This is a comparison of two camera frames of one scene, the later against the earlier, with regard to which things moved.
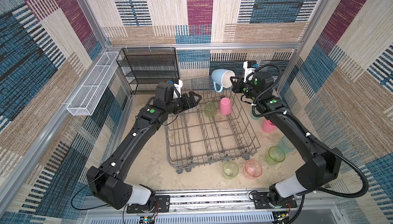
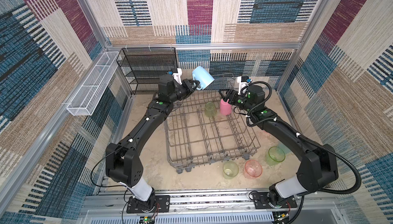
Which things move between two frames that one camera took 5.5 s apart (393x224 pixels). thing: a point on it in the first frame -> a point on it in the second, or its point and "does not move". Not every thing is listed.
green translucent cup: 210,110 does not move
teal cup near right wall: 286,146 does not move
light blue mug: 221,78 -> 202,76
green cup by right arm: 276,155 does not move
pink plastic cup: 225,106 does not move
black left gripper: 190,101 -> 186,86
